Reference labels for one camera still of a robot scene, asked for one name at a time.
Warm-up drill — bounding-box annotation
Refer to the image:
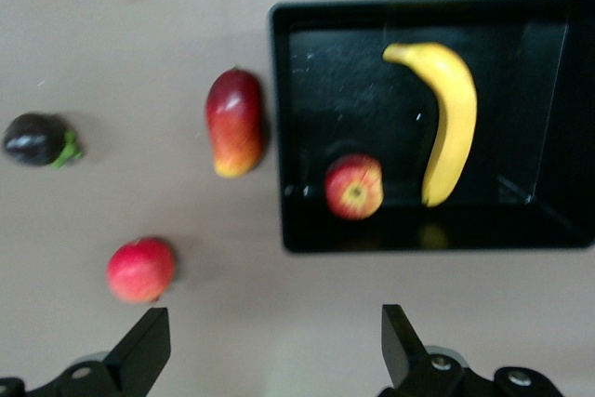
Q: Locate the dark purple eggplant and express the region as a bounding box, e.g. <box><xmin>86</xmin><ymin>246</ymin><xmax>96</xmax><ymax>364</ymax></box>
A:
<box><xmin>1</xmin><ymin>112</ymin><xmax>86</xmax><ymax>170</ymax></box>

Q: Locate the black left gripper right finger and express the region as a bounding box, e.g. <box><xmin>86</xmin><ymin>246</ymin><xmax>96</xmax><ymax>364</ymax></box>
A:
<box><xmin>377</xmin><ymin>304</ymin><xmax>564</xmax><ymax>397</ymax></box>

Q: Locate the red yellow apple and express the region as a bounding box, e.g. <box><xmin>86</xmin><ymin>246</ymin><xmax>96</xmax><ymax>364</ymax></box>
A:
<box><xmin>324</xmin><ymin>153</ymin><xmax>386</xmax><ymax>221</ymax></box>

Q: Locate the red pomegranate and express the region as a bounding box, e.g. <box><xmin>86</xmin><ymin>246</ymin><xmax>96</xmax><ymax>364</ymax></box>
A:
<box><xmin>105</xmin><ymin>236</ymin><xmax>178</xmax><ymax>305</ymax></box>

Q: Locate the red orange mango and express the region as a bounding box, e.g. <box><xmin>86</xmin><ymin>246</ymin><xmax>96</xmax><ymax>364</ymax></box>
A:
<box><xmin>205</xmin><ymin>67</ymin><xmax>264</xmax><ymax>179</ymax></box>

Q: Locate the yellow banana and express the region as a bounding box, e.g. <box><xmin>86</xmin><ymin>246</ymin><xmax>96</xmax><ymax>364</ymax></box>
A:
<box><xmin>381</xmin><ymin>42</ymin><xmax>480</xmax><ymax>208</ymax></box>

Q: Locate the black plastic box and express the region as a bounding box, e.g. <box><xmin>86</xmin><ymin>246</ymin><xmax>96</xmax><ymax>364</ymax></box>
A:
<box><xmin>267</xmin><ymin>0</ymin><xmax>595</xmax><ymax>256</ymax></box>

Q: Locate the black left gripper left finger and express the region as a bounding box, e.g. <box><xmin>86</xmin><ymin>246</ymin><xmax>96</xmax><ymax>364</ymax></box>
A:
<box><xmin>0</xmin><ymin>307</ymin><xmax>172</xmax><ymax>397</ymax></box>

